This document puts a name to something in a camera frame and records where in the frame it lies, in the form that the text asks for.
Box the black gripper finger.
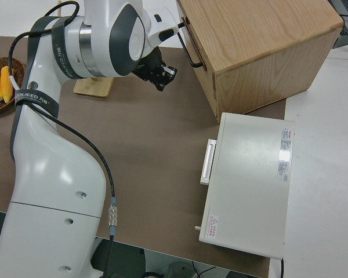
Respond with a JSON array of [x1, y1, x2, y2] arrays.
[[153, 75, 167, 93], [161, 65, 178, 79]]

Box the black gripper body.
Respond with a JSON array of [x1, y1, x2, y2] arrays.
[[134, 49, 166, 83]]

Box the black metal drawer handle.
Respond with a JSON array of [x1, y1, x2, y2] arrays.
[[176, 22, 205, 68]]

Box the light wooden drawer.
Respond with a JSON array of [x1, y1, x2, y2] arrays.
[[176, 0, 215, 76]]

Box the brown table mat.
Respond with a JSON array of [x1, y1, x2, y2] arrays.
[[0, 35, 288, 278]]

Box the wooden mug tree stand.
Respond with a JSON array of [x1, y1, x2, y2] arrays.
[[73, 75, 115, 98]]

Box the light wooden cabinet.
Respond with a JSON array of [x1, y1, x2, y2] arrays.
[[175, 0, 345, 124]]

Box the white toaster oven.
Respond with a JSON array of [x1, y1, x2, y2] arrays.
[[194, 112, 296, 260]]

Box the yellow corn cob tapered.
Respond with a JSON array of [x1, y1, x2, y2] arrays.
[[0, 65, 15, 104]]

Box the white oven door handle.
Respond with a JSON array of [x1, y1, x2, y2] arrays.
[[199, 138, 218, 186]]

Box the grey robot pedestal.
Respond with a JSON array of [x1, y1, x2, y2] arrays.
[[161, 261, 194, 278]]

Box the black cables under table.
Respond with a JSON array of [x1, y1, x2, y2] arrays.
[[144, 259, 221, 278]]

